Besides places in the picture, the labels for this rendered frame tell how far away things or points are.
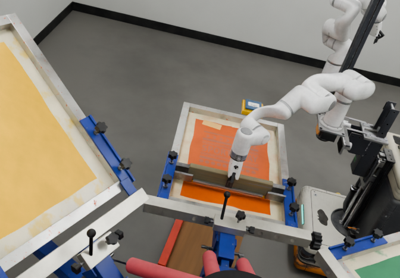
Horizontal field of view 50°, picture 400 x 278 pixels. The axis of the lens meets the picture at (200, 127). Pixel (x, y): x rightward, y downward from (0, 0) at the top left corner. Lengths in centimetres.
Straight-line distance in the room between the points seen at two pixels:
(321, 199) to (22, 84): 224
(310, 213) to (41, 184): 201
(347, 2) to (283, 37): 321
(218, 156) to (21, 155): 99
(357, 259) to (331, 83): 77
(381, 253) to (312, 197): 122
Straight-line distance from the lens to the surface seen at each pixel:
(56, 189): 156
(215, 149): 219
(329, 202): 324
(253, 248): 308
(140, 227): 300
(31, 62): 175
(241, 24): 549
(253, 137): 176
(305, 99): 186
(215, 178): 192
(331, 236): 301
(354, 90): 207
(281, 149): 228
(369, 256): 202
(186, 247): 292
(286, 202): 197
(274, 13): 545
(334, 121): 230
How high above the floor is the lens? 229
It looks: 36 degrees down
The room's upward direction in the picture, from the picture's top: 14 degrees clockwise
